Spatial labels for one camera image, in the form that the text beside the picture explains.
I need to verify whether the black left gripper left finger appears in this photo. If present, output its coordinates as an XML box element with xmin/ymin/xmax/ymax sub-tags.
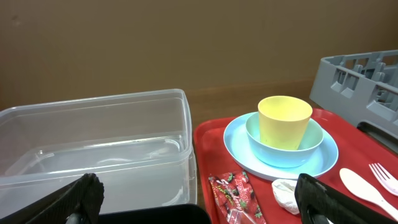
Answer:
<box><xmin>1</xmin><ymin>173</ymin><xmax>104</xmax><ymax>224</ymax></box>

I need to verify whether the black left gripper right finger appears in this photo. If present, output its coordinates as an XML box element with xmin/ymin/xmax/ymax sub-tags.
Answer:
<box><xmin>294</xmin><ymin>173</ymin><xmax>397</xmax><ymax>224</ymax></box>

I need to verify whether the white napkin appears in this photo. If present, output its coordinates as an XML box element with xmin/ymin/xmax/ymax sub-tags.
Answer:
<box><xmin>272</xmin><ymin>179</ymin><xmax>300</xmax><ymax>215</ymax></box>

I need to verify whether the white plastic spoon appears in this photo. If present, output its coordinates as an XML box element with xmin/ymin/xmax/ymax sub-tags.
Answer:
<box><xmin>340</xmin><ymin>168</ymin><xmax>397</xmax><ymax>220</ymax></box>

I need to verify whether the white plastic fork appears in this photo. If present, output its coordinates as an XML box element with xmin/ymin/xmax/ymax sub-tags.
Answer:
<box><xmin>369</xmin><ymin>163</ymin><xmax>398</xmax><ymax>196</ymax></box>

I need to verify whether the red strawberry snack wrapper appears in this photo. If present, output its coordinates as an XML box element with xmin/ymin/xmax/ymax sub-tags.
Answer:
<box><xmin>208</xmin><ymin>171</ymin><xmax>266</xmax><ymax>224</ymax></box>

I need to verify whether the grey dishwasher rack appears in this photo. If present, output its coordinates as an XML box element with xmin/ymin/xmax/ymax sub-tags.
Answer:
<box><xmin>310</xmin><ymin>50</ymin><xmax>397</xmax><ymax>152</ymax></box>

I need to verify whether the red serving tray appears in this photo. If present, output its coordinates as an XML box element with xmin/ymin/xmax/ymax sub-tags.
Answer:
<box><xmin>193</xmin><ymin>109</ymin><xmax>397</xmax><ymax>224</ymax></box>

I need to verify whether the light blue bowl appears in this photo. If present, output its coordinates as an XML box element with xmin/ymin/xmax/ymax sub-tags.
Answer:
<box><xmin>245</xmin><ymin>112</ymin><xmax>324</xmax><ymax>168</ymax></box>

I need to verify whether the clear plastic bin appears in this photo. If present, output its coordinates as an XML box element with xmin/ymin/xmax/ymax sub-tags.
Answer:
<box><xmin>1</xmin><ymin>89</ymin><xmax>197</xmax><ymax>217</ymax></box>

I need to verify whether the yellow plastic cup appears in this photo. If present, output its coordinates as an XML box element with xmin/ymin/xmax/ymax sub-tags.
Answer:
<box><xmin>257</xmin><ymin>96</ymin><xmax>313</xmax><ymax>151</ymax></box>

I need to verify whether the black plastic tray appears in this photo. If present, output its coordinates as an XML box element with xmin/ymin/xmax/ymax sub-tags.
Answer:
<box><xmin>98</xmin><ymin>204</ymin><xmax>211</xmax><ymax>224</ymax></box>

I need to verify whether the light blue plate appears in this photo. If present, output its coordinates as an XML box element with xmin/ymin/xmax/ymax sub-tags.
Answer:
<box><xmin>223</xmin><ymin>112</ymin><xmax>339</xmax><ymax>181</ymax></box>

